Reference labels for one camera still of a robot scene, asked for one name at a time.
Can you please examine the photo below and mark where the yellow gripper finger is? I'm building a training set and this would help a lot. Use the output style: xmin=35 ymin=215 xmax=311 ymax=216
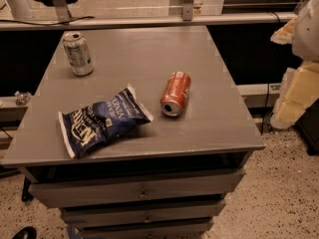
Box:
xmin=270 ymin=17 xmax=297 ymax=45
xmin=270 ymin=62 xmax=319 ymax=129

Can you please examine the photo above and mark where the red coke can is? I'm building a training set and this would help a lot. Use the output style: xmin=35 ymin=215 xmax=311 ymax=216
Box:
xmin=160 ymin=72 xmax=191 ymax=117

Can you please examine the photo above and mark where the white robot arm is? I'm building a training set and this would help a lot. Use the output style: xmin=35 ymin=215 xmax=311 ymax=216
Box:
xmin=270 ymin=0 xmax=319 ymax=129

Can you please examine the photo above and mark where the silver soda can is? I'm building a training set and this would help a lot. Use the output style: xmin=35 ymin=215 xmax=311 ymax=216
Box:
xmin=62 ymin=32 xmax=94 ymax=77

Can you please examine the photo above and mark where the grey drawer cabinet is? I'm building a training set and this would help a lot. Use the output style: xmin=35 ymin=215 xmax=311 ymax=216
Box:
xmin=0 ymin=25 xmax=266 ymax=239

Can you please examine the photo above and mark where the bottom grey drawer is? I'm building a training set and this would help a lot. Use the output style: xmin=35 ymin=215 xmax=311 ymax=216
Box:
xmin=81 ymin=218 xmax=212 ymax=239

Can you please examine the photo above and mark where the grey drawer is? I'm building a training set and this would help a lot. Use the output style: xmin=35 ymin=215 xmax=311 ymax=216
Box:
xmin=81 ymin=218 xmax=212 ymax=239
xmin=62 ymin=199 xmax=225 ymax=228
xmin=30 ymin=168 xmax=245 ymax=208

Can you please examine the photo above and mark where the blue chip bag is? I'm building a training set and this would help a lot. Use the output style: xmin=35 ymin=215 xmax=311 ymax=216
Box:
xmin=58 ymin=85 xmax=154 ymax=158

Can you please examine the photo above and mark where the middle grey drawer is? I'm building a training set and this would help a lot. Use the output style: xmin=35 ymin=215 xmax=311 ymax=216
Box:
xmin=62 ymin=199 xmax=225 ymax=228

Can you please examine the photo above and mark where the top grey drawer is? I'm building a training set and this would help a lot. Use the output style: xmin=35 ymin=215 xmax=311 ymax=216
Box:
xmin=30 ymin=168 xmax=245 ymax=208

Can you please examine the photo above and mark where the small crumpled foil object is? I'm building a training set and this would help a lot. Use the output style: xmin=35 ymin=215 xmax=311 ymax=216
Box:
xmin=14 ymin=91 xmax=32 ymax=106

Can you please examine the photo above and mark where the black shoe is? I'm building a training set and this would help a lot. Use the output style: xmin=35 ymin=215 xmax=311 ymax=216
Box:
xmin=12 ymin=226 xmax=37 ymax=239

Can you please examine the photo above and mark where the metal window rail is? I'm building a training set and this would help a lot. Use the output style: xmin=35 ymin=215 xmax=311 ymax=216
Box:
xmin=0 ymin=12 xmax=296 ymax=31

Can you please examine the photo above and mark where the black cable on rail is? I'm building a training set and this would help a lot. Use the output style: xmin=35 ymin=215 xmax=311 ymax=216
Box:
xmin=0 ymin=15 xmax=96 ymax=27

